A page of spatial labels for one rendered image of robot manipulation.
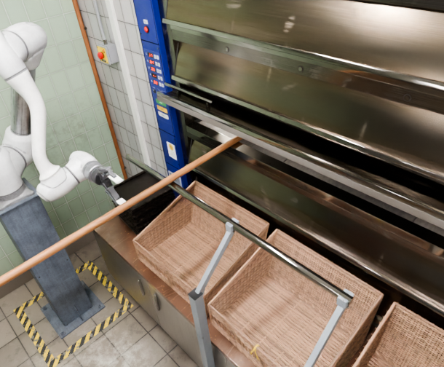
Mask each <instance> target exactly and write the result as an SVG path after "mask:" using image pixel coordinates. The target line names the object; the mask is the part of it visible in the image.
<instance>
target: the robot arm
mask: <svg viewBox="0 0 444 367"><path fill-rule="evenodd" d="M46 46H47V34H46V32H45V31H44V29H43V28H42V27H41V26H39V25H37V24H34V23H30V22H21V23H16V24H14V25H11V26H10V27H8V28H5V29H4V30H3V31H0V76H1V77H2V79H3V80H4V81H5V82H6V83H7V84H8V85H10V86H11V125H10V126H9V127H8V128H7V129H6V130H5V134H4V139H3V141H2V145H1V146H0V211H3V210H5V209H6V208H8V207H9V206H11V205H14V204H15V203H17V202H19V201H21V200H24V199H25V198H27V197H30V196H33V195H34V194H35V192H34V191H33V190H31V189H29V188H28V187H27V186H26V185H25V184H24V183H23V180H22V178H21V176H22V174H23V171H24V169H25V168H26V167H28V166H29V165H30V164H31V163H32V162H33V161H34V163H35V166H36V168H37V169H38V171H39V173H40V177H39V180H40V181H41V183H40V184H39V185H38V186H37V188H36V193H37V194H38V195H39V196H40V197H41V198H42V199H43V200H45V201H46V202H52V201H55V200H58V199H60V198H61V197H63V196H65V195H66V194H67V193H69V192H70V191H71V190H72V189H74V188H75V187H76V186H77V185H78V184H79V183H81V182H82V181H84V180H87V179H88V180H89V181H91V182H93V183H96V184H97V185H100V186H103V187H105V189H106V190H105V193H107V194H108V195H109V197H110V198H111V199H112V200H113V201H114V203H115V204H116V205H117V206H118V205H121V204H123V203H124V202H126V201H125V200H124V199H122V198H120V196H119V195H118V194H117V192H116V191H115V189H114V186H113V184H112V183H111V180H112V181H113V182H115V183H116V184H119V183H121V182H123V179H121V178H120V177H119V176H118V175H116V174H115V173H114V172H113V171H112V170H111V167H104V166H102V165H101V164H100V163H99V162H98V161H97V160H96V158H94V157H93V156H92V155H91V154H88V153H87V152H84V151H75V152H73V153H72V154H71V156H70V157H69V162H68V164H67V165H66V166H64V167H60V166H59V165H53V164H52V163H50V162H49V160H48V159H47V155H46V127H47V113H46V107H45V104H44V100H43V97H42V96H41V93H40V92H39V89H38V88H37V86H36V84H35V81H36V68H37V67H38V66H39V64H40V62H41V58H42V55H43V53H44V49H45V48H46ZM110 179H111V180H110ZM110 186H112V187H111V188H109V187H110Z"/></svg>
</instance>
